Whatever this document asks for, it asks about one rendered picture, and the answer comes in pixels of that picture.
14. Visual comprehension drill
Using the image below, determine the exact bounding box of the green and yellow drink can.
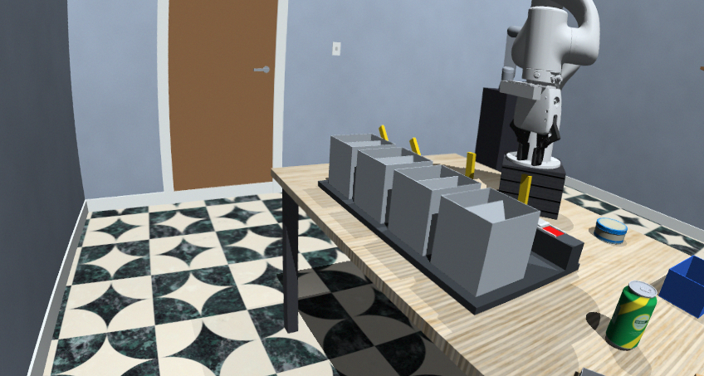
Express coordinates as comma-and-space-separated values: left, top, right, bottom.
606, 281, 658, 349

